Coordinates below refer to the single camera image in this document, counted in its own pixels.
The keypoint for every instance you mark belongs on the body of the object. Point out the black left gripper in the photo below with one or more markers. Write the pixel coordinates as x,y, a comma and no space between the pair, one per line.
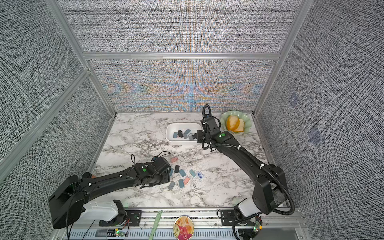
167,178

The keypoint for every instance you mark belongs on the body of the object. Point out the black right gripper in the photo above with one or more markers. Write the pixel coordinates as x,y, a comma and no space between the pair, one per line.
199,134

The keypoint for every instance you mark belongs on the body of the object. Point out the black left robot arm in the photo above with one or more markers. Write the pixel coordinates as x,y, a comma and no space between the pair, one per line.
67,202

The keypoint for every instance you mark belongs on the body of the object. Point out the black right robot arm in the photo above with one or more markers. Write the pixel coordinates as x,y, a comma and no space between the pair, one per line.
270,192

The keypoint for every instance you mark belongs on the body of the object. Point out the teal eraser bottom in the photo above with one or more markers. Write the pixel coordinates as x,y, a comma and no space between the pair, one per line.
181,183

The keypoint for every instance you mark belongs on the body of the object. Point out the white storage box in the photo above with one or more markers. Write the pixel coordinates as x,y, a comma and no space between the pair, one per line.
174,127

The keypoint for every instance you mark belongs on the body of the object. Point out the blue white wrapped eraser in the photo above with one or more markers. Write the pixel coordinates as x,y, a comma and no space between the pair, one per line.
200,175

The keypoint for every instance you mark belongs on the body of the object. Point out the bread pieces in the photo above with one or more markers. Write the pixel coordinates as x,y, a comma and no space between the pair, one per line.
235,124

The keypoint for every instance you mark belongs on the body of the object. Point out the green scalloped plate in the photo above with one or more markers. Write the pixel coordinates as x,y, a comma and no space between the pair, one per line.
245,117

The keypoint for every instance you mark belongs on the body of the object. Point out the round colourful tin lid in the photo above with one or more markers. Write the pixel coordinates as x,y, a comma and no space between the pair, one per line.
183,228

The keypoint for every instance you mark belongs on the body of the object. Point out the orange black-capped jar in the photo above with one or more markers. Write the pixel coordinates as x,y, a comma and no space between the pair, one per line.
88,175

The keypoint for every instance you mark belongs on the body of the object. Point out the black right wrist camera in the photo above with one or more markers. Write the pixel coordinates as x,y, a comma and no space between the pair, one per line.
211,125

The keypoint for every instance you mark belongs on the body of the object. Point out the green strip on rail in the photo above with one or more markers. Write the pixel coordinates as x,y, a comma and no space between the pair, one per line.
155,225

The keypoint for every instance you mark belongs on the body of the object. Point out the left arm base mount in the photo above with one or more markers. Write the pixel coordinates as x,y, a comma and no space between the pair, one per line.
123,218

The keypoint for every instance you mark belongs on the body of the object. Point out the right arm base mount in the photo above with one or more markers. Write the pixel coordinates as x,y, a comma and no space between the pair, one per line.
229,216

